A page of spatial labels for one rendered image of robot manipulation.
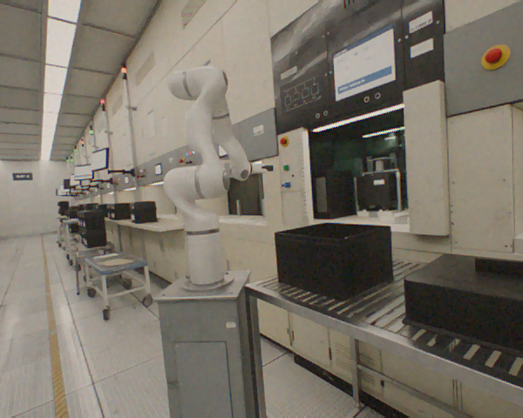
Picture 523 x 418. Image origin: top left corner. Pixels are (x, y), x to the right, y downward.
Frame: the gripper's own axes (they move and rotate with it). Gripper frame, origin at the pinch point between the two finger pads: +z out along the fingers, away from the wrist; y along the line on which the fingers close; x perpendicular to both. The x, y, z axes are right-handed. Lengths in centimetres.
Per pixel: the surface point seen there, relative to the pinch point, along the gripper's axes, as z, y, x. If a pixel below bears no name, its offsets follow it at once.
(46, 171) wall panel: -62, -1320, 138
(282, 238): -40, 51, -28
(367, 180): 54, 25, -11
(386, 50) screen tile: 12, 62, 39
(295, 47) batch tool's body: 13, 14, 62
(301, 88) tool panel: 12.3, 15.7, 39.8
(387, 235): -16, 74, -30
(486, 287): -37, 104, -34
